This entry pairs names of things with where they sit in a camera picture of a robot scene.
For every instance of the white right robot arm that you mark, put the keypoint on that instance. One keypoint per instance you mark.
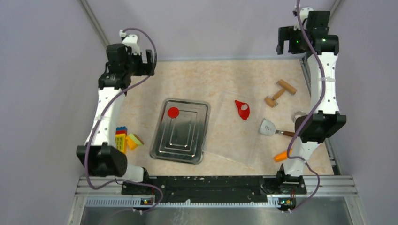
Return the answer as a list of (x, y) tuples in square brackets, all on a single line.
[(311, 37)]

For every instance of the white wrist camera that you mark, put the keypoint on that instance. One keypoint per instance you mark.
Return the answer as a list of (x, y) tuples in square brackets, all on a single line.
[(130, 40), (303, 12)]

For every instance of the aluminium frame rail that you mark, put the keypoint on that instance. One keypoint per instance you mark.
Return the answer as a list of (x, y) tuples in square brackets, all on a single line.
[(330, 200)]

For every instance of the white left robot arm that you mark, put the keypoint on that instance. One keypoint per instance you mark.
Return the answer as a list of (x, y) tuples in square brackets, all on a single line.
[(99, 154)]

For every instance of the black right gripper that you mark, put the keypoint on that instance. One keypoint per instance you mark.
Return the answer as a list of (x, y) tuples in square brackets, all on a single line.
[(286, 33)]

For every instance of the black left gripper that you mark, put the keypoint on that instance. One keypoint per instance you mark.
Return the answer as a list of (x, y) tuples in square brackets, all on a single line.
[(145, 69)]

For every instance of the metal spatula wooden handle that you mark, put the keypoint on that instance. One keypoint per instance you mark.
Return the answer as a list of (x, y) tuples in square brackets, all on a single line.
[(268, 128)]

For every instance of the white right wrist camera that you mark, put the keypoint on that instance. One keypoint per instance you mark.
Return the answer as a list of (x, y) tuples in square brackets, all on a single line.
[(303, 12)]

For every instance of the steel rectangular tray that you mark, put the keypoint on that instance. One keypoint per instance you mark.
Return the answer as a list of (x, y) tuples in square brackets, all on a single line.
[(181, 139)]

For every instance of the round red dough wrapper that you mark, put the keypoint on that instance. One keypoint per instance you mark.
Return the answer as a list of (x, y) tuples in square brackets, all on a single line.
[(173, 112)]

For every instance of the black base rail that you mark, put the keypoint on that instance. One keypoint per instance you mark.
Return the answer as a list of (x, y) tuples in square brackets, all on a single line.
[(215, 189)]

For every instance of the orange carrot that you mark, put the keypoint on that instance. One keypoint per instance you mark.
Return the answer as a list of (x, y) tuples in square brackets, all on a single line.
[(282, 156)]

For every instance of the colourful toy block stack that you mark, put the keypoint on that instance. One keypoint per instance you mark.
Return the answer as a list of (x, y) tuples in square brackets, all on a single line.
[(125, 141)]

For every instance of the red dough piece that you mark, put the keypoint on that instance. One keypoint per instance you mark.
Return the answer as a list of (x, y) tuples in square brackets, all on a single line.
[(243, 109)]

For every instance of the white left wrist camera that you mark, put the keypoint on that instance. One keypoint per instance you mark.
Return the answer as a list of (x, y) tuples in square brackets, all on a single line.
[(130, 40)]

